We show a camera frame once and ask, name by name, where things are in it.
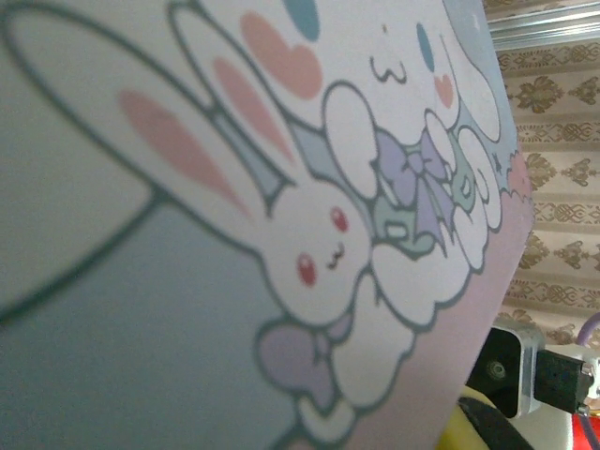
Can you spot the red heart ornament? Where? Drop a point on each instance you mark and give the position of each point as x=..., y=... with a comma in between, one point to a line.
x=588, y=433

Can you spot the black and white camera module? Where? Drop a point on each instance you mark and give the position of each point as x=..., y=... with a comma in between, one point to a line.
x=497, y=370

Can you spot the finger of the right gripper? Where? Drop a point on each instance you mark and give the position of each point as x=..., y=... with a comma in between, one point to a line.
x=469, y=429

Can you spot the aluminium frame post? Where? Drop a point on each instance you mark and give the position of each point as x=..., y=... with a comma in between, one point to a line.
x=539, y=30

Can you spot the pastel cartoon bunny pouch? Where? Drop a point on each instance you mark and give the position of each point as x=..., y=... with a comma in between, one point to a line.
x=187, y=281

